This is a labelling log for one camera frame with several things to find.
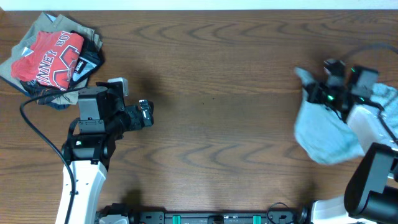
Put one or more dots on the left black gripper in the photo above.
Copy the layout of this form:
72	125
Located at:
147	115

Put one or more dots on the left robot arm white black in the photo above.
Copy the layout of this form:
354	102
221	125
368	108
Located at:
91	142

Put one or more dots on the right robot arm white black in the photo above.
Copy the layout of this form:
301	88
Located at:
367	198

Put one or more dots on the light blue t-shirt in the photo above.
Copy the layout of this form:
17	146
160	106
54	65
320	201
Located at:
327	139

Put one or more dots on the khaki folded garment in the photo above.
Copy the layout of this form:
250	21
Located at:
44	23

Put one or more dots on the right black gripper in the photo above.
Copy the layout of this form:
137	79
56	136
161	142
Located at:
312	93

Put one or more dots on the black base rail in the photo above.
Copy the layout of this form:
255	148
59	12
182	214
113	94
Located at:
120	213

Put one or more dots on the red printed t-shirt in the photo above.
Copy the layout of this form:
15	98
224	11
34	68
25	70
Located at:
52	60

